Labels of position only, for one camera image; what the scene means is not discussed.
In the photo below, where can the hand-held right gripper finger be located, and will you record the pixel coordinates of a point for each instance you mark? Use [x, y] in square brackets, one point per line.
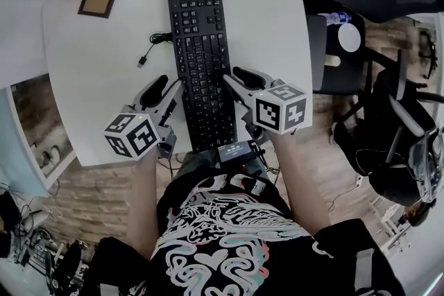
[241, 91]
[251, 78]

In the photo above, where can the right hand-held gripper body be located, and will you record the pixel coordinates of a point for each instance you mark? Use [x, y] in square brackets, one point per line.
[281, 111]

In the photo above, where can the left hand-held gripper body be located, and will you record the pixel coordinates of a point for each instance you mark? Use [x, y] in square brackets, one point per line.
[138, 138]

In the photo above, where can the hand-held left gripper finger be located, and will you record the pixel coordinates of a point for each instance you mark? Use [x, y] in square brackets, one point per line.
[170, 97]
[152, 93]

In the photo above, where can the black keyboard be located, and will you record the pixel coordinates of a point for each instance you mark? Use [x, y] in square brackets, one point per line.
[201, 45]

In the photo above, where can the person's left forearm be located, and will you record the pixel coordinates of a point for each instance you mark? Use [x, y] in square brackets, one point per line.
[144, 201]

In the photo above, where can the person's right forearm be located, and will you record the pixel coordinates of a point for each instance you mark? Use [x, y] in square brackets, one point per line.
[298, 183]

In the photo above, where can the white desk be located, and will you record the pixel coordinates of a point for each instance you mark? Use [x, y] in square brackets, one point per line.
[104, 79]

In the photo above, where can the black waist device with screen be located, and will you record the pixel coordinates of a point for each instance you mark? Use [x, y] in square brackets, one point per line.
[236, 150]

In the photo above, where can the person's grey trousers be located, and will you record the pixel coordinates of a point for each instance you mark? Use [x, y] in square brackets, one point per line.
[194, 166]

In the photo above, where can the small beige object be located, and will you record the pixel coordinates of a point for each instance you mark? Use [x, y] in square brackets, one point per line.
[333, 60]

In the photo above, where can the black mesh office chair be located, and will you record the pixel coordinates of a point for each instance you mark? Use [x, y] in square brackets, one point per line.
[347, 79]

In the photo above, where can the white round disc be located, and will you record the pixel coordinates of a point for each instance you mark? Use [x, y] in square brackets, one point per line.
[349, 37]

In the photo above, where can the clear plastic water bottle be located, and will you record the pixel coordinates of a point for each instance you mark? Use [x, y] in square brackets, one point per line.
[334, 17]

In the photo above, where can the light blue table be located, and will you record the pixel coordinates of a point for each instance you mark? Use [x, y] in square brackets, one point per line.
[17, 156]

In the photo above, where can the person's black patterned shirt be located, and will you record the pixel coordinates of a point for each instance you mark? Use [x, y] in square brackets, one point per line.
[225, 235]

